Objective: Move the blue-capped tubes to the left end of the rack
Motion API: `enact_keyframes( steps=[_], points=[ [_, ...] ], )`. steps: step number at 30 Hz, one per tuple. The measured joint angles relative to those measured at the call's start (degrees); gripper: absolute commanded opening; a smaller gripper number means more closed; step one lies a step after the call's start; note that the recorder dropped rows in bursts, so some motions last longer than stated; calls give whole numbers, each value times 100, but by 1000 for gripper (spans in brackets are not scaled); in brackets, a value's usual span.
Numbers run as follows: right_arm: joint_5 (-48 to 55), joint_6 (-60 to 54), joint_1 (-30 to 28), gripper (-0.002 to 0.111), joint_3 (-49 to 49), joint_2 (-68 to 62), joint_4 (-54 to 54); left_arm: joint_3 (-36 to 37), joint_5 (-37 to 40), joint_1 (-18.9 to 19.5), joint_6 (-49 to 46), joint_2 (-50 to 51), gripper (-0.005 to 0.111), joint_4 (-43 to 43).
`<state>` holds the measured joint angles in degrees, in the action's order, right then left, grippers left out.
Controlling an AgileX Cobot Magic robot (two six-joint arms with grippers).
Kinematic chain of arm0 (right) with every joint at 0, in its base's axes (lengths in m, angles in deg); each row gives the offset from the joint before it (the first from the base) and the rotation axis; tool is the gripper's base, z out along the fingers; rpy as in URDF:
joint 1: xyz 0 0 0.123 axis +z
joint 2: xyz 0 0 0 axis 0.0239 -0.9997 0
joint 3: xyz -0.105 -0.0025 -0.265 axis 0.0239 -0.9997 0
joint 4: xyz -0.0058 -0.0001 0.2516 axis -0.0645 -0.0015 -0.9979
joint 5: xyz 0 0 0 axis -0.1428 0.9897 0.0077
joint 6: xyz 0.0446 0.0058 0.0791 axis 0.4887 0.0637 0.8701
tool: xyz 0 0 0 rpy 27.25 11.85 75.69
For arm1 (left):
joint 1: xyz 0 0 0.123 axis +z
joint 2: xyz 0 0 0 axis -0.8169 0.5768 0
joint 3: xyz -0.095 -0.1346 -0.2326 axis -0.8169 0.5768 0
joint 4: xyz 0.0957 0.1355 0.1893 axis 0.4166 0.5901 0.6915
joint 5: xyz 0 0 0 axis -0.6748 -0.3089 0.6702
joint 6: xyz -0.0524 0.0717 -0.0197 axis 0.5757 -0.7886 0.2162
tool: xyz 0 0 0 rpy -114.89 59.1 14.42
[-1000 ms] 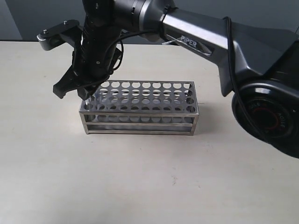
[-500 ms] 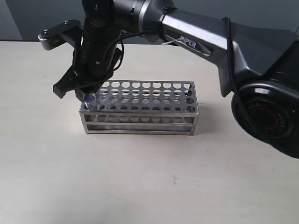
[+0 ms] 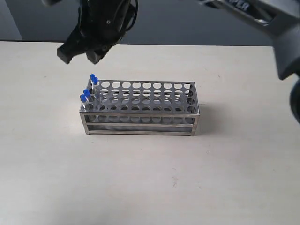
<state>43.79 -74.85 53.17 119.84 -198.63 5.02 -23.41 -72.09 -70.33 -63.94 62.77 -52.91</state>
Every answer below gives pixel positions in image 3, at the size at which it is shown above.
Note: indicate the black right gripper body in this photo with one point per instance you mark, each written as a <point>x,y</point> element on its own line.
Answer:
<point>105,22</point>

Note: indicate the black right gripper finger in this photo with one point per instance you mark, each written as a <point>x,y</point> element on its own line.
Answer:
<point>74,45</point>
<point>95,53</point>

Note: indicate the blue-capped tube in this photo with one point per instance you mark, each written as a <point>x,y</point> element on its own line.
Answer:
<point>95,92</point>
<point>84,102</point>
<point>92,76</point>
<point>88,96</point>

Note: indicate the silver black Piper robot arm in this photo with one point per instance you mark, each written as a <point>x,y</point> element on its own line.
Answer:
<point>278,19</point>

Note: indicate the stainless steel test tube rack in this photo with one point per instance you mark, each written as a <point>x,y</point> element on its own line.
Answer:
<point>143,108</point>

